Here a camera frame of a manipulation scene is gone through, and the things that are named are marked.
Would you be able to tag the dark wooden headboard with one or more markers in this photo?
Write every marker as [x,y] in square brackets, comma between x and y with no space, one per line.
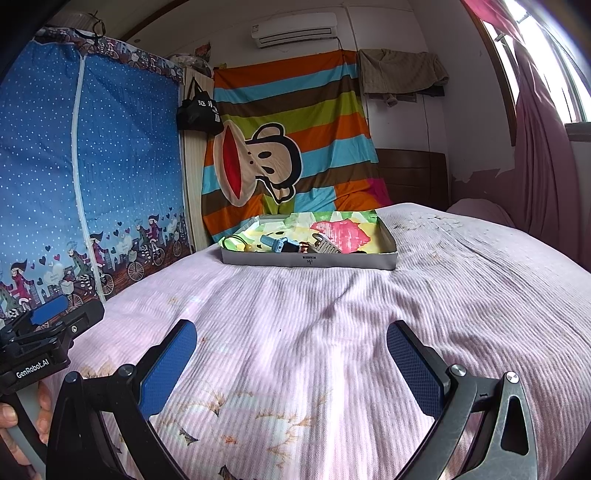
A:
[415,180]

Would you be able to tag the window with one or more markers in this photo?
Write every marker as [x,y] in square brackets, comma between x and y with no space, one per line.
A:
[545,55]

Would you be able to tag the pink pillow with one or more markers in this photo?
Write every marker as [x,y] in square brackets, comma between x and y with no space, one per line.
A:
[480,211]

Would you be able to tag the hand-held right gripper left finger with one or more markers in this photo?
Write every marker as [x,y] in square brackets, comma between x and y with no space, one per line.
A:
[168,369]

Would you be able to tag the person's left hand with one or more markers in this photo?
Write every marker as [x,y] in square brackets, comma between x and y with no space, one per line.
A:
[8,424]

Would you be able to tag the pink curtain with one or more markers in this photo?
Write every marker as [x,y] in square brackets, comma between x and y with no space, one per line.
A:
[540,184]

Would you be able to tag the cartoon printed paper liner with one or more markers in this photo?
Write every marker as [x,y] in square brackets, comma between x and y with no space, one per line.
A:
[341,226]

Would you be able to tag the metal hair clip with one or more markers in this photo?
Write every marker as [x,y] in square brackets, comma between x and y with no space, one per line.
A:
[328,247]

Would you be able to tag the white air conditioner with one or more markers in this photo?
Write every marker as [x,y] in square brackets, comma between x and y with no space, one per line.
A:
[295,30]

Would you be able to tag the hanging brown clothes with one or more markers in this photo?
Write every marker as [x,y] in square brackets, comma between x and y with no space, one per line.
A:
[401,69]

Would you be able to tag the grey shallow cardboard box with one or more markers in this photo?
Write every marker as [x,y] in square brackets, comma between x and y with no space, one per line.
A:
[323,262]

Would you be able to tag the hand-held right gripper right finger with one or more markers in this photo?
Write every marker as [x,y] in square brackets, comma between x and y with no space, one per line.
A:
[413,369]

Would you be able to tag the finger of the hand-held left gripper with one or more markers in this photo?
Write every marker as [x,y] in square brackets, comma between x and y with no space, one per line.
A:
[85,316]
[48,310]

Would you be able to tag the pink ribbed bedspread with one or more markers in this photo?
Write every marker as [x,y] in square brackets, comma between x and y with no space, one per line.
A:
[323,314]

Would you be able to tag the black bag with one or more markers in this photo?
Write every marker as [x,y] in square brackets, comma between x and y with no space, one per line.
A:
[198,113]

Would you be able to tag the blue printed fabric wardrobe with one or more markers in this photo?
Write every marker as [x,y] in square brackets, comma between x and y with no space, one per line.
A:
[115,161]

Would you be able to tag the striped cartoon monkey sheet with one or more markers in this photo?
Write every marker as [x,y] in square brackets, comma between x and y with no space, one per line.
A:
[323,138]

